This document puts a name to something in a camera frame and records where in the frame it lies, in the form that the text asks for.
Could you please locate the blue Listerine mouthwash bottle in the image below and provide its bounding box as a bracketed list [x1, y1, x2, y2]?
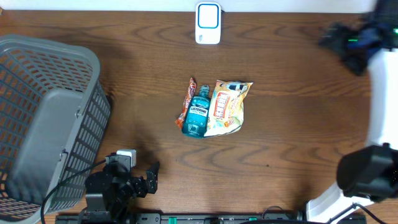
[182, 85, 210, 138]

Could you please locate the orange red snack stick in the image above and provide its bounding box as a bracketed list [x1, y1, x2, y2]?
[175, 78, 197, 129]

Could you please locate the yellow snack bag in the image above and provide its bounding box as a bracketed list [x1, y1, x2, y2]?
[204, 80, 253, 138]

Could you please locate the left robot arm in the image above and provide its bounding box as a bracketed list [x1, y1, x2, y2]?
[83, 153, 160, 223]

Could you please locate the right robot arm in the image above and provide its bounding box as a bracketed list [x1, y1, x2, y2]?
[302, 0, 397, 223]

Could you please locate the white barcode scanner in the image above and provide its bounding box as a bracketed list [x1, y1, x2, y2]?
[195, 2, 221, 45]

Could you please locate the dark grey plastic basket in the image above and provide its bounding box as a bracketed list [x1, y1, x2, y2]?
[1, 35, 111, 223]

